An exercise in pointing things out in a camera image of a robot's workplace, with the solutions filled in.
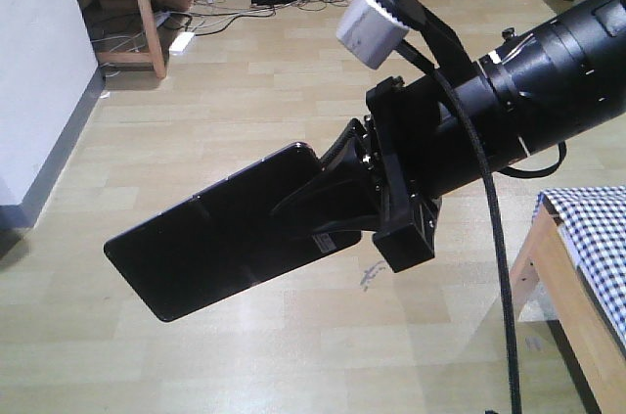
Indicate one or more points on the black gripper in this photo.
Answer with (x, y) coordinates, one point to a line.
(425, 153)

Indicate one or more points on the black smartphone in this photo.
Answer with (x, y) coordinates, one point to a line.
(222, 240)

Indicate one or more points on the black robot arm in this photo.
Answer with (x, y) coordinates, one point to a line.
(536, 90)

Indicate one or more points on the checkered duvet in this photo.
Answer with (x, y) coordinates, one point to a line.
(594, 229)

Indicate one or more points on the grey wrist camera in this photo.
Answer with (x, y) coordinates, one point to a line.
(370, 32)

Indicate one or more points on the wooden bed frame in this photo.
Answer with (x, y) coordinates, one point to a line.
(545, 258)

